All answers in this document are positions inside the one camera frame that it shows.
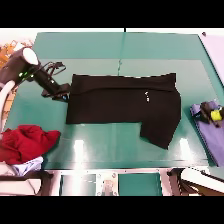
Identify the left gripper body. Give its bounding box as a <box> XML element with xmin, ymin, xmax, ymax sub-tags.
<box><xmin>41</xmin><ymin>82</ymin><xmax>72</xmax><ymax>102</ymax></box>

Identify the black garment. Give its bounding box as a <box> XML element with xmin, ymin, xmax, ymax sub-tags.
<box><xmin>65</xmin><ymin>72</ymin><xmax>183</xmax><ymax>151</ymax></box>

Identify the red garment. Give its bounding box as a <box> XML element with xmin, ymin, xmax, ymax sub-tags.
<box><xmin>0</xmin><ymin>124</ymin><xmax>62</xmax><ymax>166</ymax></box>

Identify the pale blue garment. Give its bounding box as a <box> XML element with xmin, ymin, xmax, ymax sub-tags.
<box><xmin>10</xmin><ymin>155</ymin><xmax>45</xmax><ymax>177</ymax></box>

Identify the purple garment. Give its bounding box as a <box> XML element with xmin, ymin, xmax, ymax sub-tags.
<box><xmin>190</xmin><ymin>101</ymin><xmax>224</xmax><ymax>167</ymax></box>

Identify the black cable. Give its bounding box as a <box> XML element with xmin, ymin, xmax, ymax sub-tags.
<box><xmin>40</xmin><ymin>61</ymin><xmax>67</xmax><ymax>78</ymax></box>

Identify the silver frame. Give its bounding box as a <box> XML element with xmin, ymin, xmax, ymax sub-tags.
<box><xmin>42</xmin><ymin>167</ymin><xmax>175</xmax><ymax>197</ymax></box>

